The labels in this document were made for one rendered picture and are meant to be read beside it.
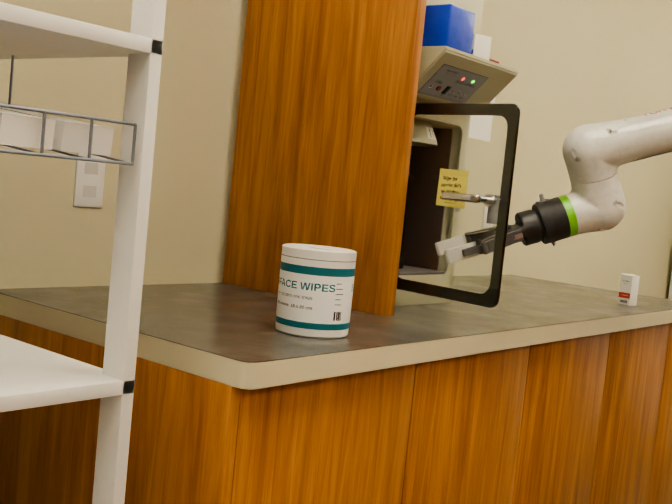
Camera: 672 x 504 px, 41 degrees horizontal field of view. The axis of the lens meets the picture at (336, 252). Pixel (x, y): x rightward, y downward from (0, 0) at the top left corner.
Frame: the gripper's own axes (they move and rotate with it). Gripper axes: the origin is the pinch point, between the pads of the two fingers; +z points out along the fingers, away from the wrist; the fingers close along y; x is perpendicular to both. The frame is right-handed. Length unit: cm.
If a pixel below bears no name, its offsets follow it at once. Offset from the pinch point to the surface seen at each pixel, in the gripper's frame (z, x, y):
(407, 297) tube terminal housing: 10.5, 9.4, -10.5
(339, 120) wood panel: 14.5, -33.8, -2.8
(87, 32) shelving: 44, -52, 84
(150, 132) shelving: 42, -39, 76
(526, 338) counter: -10.0, 21.3, 8.4
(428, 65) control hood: -6.6, -39.5, 1.3
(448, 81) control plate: -11.1, -35.2, -6.5
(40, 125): 52, -43, 87
